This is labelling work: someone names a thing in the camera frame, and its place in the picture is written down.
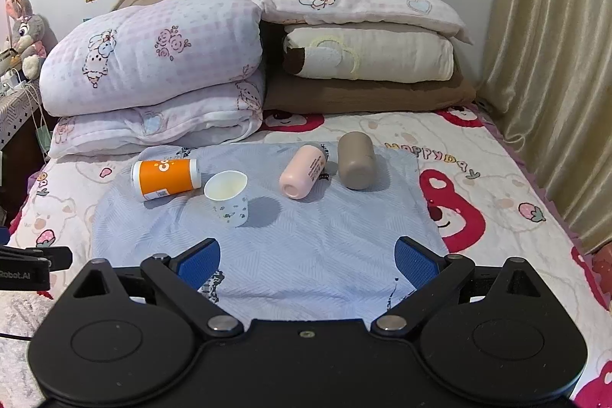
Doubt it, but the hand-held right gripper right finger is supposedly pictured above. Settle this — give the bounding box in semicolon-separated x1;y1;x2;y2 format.
370;235;543;337

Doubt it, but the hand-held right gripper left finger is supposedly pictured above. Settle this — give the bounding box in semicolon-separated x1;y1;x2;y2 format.
71;238;244;339

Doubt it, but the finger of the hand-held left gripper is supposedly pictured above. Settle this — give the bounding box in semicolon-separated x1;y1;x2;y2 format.
24;246;73;273

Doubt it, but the white paper cup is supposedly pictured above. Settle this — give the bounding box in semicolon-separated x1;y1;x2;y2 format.
203;170;250;228

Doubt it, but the taupe cup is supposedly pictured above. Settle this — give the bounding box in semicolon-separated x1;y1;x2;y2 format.
337;132;378;191

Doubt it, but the pink fuzzy blanket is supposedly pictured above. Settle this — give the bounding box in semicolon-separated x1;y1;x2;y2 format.
0;288;65;408

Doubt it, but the orange bottle with white cap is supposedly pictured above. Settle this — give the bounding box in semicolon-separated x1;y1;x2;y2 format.
130;158;200;203

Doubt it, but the light blue cloth mat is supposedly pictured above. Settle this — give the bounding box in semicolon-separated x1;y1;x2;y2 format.
91;142;451;323

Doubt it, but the bear print bedsheet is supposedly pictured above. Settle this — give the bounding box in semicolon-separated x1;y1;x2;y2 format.
0;106;612;408

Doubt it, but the green face mask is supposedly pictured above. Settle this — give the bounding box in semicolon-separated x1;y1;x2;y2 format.
34;123;53;161

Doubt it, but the pink bottle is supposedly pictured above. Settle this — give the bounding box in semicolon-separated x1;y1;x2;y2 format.
278;143;330;200

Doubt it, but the bedside table with patterned cover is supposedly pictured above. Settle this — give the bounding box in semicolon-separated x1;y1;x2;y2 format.
0;49;49;153

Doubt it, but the brown pillow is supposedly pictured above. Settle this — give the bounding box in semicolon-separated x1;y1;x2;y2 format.
261;70;478;113

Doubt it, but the cream folded blanket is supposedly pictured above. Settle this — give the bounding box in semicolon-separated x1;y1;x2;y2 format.
280;24;454;83

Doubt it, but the folded pink checked quilt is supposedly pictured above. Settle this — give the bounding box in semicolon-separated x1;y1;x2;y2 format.
39;0;267;159

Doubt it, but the grey rabbit plush toy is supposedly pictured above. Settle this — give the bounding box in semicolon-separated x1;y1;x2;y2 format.
5;0;49;79

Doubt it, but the beige curtain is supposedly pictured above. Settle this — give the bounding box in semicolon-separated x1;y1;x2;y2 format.
477;0;612;257

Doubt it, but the pink checked pillow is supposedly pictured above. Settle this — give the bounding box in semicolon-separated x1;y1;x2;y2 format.
245;0;474;46

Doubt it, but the white charging cable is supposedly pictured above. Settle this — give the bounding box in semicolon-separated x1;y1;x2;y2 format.
16;78;49;129

